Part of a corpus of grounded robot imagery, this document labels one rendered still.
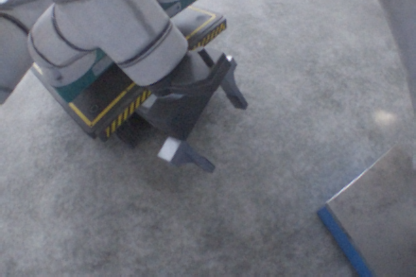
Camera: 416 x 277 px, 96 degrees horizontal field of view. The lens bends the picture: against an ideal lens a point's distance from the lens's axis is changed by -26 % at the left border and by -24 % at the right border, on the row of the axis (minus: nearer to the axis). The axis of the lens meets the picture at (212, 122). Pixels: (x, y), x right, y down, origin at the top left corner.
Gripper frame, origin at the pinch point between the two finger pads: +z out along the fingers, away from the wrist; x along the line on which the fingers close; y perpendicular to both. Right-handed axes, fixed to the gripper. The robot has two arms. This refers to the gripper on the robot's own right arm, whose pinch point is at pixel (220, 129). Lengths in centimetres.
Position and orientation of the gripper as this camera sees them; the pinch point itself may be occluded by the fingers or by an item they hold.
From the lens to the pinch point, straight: 42.6
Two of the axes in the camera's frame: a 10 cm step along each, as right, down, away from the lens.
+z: 4.8, 5.4, 6.9
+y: -7.5, -1.7, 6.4
